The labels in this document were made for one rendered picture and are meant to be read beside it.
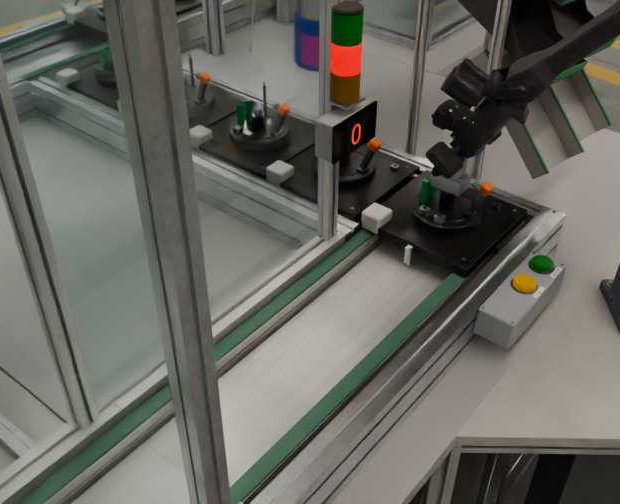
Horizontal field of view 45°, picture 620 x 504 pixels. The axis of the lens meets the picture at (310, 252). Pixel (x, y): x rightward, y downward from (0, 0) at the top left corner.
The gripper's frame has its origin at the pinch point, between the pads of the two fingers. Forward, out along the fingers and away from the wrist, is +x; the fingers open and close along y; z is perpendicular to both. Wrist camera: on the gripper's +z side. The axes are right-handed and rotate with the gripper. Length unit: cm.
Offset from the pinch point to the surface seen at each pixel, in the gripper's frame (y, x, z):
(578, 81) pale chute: -48.7, -1.5, -4.5
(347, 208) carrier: 10.6, 18.8, 6.9
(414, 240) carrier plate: 11.0, 10.5, -6.9
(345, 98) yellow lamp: 20.8, -10.3, 17.3
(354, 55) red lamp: 19.8, -16.9, 20.5
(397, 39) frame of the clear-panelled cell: -86, 54, 46
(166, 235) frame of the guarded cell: 84, -48, 3
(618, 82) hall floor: -293, 121, -13
